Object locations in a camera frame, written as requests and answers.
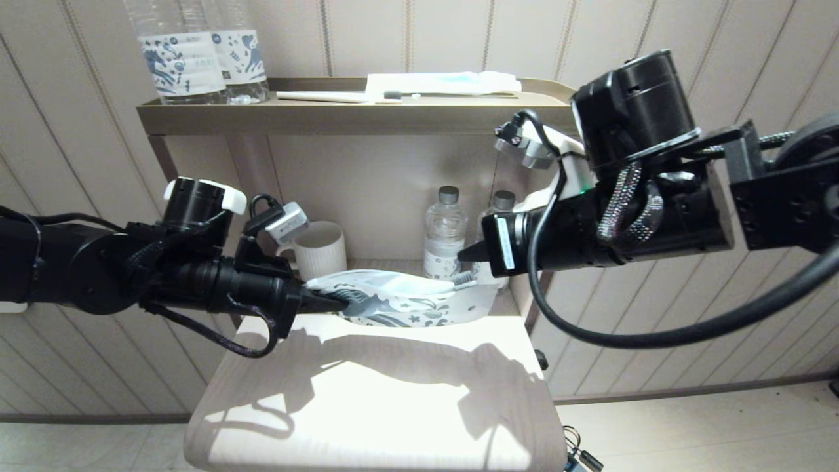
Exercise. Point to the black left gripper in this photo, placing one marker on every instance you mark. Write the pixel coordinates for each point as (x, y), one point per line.
(229, 292)

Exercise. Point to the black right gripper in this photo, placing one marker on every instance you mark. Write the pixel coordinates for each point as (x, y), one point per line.
(590, 229)

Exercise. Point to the white blue horse pouch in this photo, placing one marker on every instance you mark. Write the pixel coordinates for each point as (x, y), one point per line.
(406, 305)

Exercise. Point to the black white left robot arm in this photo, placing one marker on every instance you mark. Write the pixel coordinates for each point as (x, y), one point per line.
(59, 275)

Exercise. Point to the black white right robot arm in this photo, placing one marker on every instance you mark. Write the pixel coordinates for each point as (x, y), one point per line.
(786, 190)

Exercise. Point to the small clear water bottle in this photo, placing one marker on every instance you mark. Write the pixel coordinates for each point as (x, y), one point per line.
(446, 236)
(501, 203)

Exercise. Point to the white ribbed mug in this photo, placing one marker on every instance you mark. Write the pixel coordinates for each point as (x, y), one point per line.
(321, 252)

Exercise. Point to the small black table knob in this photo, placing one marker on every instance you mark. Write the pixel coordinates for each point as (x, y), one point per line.
(541, 360)

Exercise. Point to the brown open shelf cabinet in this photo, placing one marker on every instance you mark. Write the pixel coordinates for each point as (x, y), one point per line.
(367, 118)

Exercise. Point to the white blue packet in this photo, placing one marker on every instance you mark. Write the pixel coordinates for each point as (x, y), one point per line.
(439, 83)

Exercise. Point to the white toothbrush dark bristles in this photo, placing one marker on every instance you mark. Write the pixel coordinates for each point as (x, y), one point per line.
(328, 97)

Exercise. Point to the large water bottle horse label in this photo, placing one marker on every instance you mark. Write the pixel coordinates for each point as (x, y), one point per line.
(180, 62)
(244, 59)

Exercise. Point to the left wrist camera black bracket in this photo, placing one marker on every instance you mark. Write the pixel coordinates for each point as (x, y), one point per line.
(282, 226)

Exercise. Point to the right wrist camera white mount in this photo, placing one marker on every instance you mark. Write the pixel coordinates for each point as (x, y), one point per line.
(557, 157)

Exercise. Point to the white rounded wall fixture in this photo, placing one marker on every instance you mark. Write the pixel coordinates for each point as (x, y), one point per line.
(10, 306)

